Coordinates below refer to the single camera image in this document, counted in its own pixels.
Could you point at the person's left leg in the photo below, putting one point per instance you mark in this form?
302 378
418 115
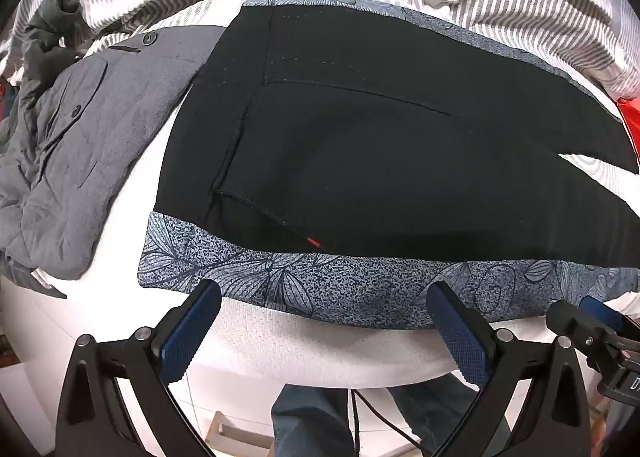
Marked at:
307 422

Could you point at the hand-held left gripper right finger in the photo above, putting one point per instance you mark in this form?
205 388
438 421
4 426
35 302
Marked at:
462 342

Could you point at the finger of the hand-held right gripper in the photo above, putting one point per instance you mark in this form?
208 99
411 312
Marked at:
602 309
570 319

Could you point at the bright red cloth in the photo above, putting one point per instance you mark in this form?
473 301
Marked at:
631 124

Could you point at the black shorts blue patterned trim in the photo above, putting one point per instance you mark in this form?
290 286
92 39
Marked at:
320 282

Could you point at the grey wool coat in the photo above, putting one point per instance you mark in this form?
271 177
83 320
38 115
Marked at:
115 137

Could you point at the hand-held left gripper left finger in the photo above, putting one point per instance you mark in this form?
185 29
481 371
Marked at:
187 337

